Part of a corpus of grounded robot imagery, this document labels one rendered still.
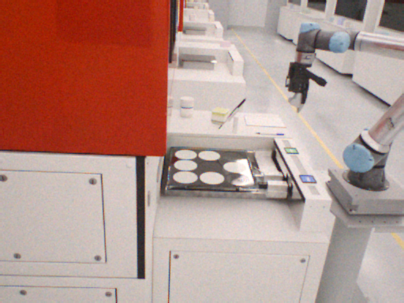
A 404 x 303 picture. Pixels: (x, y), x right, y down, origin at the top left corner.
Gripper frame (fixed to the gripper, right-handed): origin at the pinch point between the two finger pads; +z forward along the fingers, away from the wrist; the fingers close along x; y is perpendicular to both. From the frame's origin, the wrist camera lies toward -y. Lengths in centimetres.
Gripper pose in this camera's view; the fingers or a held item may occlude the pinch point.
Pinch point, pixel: (300, 110)
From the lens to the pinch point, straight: 167.4
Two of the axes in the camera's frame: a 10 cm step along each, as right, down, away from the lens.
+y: -10.0, -0.5, -0.3
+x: 0.1, 4.2, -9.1
